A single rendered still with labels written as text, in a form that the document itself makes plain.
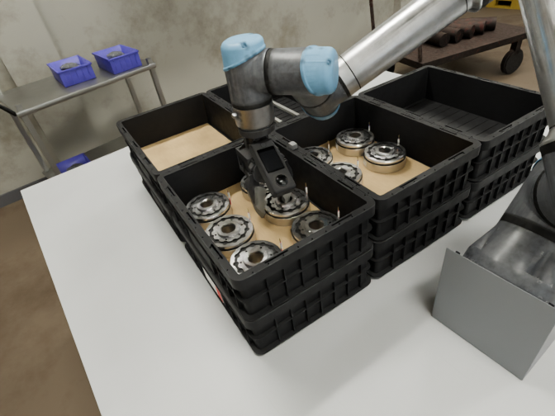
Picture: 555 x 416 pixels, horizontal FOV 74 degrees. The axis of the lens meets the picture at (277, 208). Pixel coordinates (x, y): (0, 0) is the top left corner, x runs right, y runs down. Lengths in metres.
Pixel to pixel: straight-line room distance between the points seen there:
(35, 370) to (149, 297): 1.10
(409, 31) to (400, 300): 0.52
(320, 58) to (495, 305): 0.48
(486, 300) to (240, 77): 0.54
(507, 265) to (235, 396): 0.50
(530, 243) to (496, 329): 0.16
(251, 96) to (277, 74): 0.07
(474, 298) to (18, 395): 1.71
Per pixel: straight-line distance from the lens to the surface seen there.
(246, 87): 0.66
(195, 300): 0.89
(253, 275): 0.58
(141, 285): 0.97
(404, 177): 0.94
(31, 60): 2.88
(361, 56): 0.74
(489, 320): 0.73
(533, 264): 0.68
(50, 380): 1.90
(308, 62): 0.62
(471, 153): 0.87
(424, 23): 0.77
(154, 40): 3.15
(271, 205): 0.82
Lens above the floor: 1.36
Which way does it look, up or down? 38 degrees down
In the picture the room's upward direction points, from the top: 9 degrees counter-clockwise
